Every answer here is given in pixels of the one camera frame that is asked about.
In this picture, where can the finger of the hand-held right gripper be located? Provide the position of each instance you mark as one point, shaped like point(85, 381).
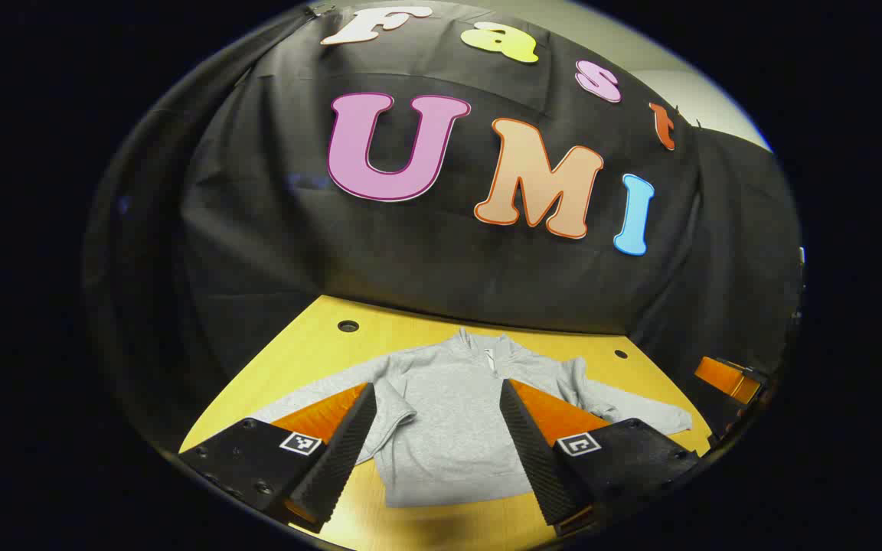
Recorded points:
point(720, 375)

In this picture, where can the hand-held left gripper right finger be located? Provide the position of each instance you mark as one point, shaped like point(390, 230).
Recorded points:
point(537, 459)

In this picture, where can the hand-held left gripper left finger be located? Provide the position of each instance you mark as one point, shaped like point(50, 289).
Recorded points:
point(341, 459)

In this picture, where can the grey zip-neck sweatshirt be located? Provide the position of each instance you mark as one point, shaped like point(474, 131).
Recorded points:
point(449, 413)

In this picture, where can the black backdrop cloth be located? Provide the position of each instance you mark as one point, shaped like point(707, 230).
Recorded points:
point(410, 260)

